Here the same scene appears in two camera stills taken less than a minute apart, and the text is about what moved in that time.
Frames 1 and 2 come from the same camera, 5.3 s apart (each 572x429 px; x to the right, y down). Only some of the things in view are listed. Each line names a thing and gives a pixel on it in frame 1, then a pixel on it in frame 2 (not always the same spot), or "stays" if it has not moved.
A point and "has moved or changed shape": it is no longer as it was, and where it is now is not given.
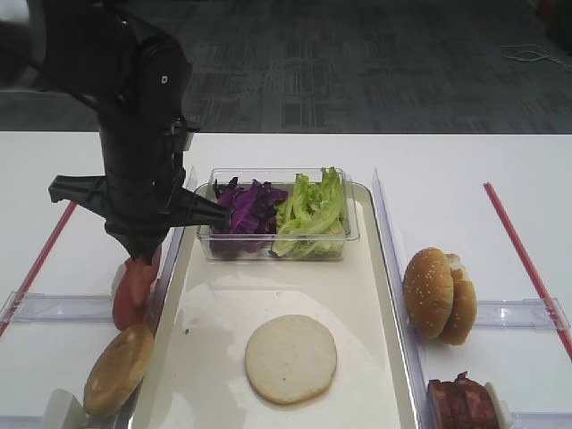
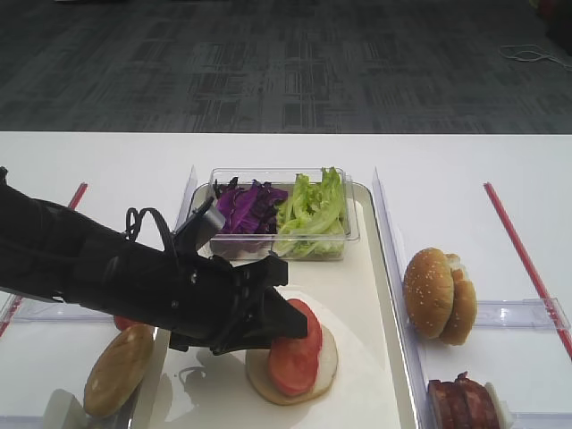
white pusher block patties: (502, 408) stays
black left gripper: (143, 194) → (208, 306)
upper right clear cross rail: (531, 313) stays
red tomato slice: (141, 277) has moved or changed shape
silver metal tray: (195, 373) stays
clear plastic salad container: (281, 214) stays
